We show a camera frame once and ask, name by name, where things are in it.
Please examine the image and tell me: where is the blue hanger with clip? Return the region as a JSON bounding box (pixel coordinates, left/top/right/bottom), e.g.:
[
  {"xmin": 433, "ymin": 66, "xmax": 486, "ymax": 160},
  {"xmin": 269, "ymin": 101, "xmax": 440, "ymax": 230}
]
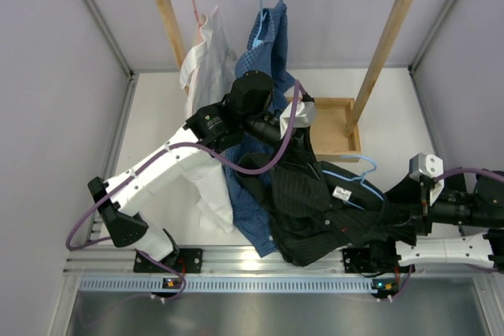
[{"xmin": 252, "ymin": 0, "xmax": 267, "ymax": 49}]

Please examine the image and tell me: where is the light blue wire hanger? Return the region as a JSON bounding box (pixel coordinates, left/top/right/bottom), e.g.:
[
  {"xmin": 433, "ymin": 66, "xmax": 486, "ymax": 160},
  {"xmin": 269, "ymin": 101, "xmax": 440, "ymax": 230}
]
[{"xmin": 321, "ymin": 154, "xmax": 385, "ymax": 211}]

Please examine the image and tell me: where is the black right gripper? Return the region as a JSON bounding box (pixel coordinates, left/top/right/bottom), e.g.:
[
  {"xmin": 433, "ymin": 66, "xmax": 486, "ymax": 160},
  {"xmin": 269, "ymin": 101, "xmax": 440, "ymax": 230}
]
[{"xmin": 372, "ymin": 172, "xmax": 504, "ymax": 246}]

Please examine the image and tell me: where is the dark pinstriped shirt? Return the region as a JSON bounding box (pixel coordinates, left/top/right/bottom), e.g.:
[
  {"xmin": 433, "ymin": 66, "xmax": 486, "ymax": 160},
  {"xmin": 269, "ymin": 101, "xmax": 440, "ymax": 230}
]
[{"xmin": 235, "ymin": 127, "xmax": 469, "ymax": 267}]

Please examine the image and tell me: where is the white shirt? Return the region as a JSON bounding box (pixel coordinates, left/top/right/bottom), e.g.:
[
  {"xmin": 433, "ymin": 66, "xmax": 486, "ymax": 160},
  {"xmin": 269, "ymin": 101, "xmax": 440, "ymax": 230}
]
[{"xmin": 180, "ymin": 7, "xmax": 236, "ymax": 233}]

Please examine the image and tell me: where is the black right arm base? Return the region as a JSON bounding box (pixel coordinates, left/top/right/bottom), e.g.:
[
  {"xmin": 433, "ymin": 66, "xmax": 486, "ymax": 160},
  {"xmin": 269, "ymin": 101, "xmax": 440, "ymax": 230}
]
[{"xmin": 342, "ymin": 248, "xmax": 409, "ymax": 275}]

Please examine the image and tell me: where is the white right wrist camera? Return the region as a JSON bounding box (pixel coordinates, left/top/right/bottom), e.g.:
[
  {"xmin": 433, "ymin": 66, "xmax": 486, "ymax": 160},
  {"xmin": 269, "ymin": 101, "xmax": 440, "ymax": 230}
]
[{"xmin": 409, "ymin": 153, "xmax": 445, "ymax": 205}]

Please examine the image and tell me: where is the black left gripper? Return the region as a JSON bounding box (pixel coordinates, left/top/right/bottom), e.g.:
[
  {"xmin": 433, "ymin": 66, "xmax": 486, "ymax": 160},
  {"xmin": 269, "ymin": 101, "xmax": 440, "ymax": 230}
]
[{"xmin": 242, "ymin": 111, "xmax": 322, "ymax": 181}]

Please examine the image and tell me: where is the pink wire hanger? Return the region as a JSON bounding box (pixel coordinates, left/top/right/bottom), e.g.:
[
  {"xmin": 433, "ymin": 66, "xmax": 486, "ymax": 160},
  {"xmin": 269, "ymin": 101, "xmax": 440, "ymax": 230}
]
[{"xmin": 191, "ymin": 0, "xmax": 206, "ymax": 44}]

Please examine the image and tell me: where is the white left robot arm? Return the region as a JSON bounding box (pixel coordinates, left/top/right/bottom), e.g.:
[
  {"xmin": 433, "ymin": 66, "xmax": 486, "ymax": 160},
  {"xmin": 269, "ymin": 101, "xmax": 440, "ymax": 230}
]
[{"xmin": 88, "ymin": 71, "xmax": 315, "ymax": 272}]

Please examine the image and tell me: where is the light blue slotted cable duct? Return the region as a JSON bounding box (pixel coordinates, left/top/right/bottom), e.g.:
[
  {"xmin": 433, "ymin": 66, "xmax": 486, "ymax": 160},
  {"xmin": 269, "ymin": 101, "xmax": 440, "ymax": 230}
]
[{"xmin": 79, "ymin": 276, "xmax": 399, "ymax": 294}]

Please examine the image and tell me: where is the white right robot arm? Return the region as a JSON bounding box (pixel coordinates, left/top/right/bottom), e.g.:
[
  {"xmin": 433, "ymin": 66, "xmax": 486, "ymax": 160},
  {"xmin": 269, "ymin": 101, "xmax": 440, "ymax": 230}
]
[{"xmin": 366, "ymin": 172, "xmax": 503, "ymax": 273}]

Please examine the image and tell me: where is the blue checked shirt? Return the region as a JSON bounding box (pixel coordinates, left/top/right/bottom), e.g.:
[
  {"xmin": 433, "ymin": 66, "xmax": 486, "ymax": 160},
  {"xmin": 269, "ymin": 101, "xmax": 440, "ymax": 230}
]
[{"xmin": 224, "ymin": 0, "xmax": 295, "ymax": 257}]

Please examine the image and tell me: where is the aluminium mounting rail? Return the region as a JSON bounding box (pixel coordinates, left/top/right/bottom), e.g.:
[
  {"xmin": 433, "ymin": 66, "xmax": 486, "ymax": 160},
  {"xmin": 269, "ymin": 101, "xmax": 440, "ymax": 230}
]
[{"xmin": 64, "ymin": 225, "xmax": 491, "ymax": 276}]

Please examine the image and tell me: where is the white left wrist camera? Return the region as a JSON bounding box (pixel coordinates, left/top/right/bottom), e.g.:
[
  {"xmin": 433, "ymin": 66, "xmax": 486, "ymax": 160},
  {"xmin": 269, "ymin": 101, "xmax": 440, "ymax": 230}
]
[{"xmin": 279, "ymin": 100, "xmax": 317, "ymax": 138}]

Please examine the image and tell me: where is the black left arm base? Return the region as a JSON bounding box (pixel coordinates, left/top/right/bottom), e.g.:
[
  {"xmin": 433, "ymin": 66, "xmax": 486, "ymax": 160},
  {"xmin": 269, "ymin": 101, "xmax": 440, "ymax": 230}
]
[{"xmin": 133, "ymin": 248, "xmax": 203, "ymax": 274}]

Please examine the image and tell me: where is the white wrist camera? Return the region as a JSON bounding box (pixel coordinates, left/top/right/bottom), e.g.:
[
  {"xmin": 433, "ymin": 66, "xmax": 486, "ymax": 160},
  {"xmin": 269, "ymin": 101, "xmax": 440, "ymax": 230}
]
[
  {"xmin": 409, "ymin": 153, "xmax": 445, "ymax": 205},
  {"xmin": 279, "ymin": 100, "xmax": 317, "ymax": 138}
]

